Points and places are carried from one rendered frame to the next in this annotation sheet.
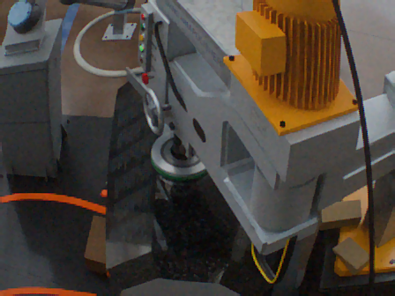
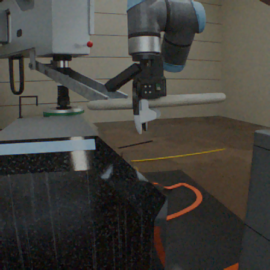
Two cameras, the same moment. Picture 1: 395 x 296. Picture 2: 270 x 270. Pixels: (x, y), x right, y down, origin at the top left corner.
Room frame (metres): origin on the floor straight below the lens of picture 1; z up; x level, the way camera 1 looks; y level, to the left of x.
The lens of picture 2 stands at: (3.59, -0.06, 1.06)
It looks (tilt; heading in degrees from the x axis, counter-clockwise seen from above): 12 degrees down; 161
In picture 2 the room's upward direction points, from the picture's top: straight up
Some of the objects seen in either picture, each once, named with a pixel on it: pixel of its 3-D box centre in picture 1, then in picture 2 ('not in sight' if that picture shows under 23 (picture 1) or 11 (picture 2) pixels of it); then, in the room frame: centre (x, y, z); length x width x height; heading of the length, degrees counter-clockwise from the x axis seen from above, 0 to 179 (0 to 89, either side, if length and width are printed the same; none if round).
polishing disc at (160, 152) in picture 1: (182, 152); (63, 109); (2.07, 0.05, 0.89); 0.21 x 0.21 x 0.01
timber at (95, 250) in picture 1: (100, 246); not in sight; (2.22, 0.44, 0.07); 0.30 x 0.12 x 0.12; 171
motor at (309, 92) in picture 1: (294, 28); not in sight; (1.47, -0.23, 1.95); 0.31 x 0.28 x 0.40; 116
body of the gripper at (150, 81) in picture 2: not in sight; (148, 77); (2.85, 0.22, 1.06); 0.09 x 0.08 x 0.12; 55
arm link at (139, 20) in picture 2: not in sight; (144, 17); (2.84, 0.22, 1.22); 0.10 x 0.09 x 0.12; 84
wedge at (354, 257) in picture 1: (353, 253); not in sight; (1.62, -0.63, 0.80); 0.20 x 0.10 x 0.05; 35
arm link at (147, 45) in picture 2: not in sight; (144, 48); (2.84, 0.22, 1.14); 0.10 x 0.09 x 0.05; 145
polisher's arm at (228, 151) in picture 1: (238, 130); (32, 31); (1.71, -0.11, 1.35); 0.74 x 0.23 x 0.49; 26
